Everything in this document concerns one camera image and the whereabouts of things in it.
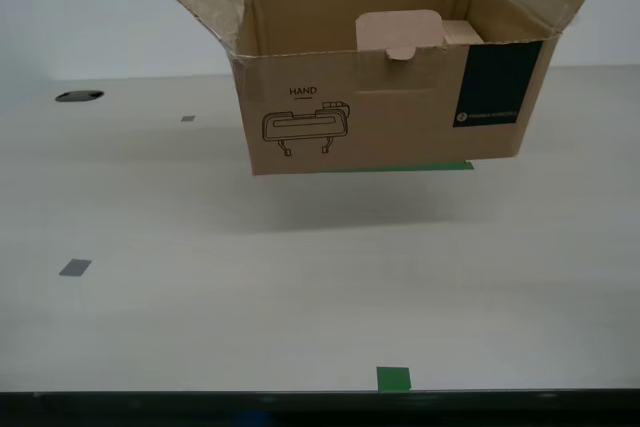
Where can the light wooden block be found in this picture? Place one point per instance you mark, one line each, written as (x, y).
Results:
(462, 33)

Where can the brown cardboard box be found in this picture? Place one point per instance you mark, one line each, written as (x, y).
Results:
(400, 107)

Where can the green tape strip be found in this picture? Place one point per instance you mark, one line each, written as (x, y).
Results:
(425, 166)

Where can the green tape square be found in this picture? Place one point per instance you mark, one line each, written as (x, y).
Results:
(393, 379)

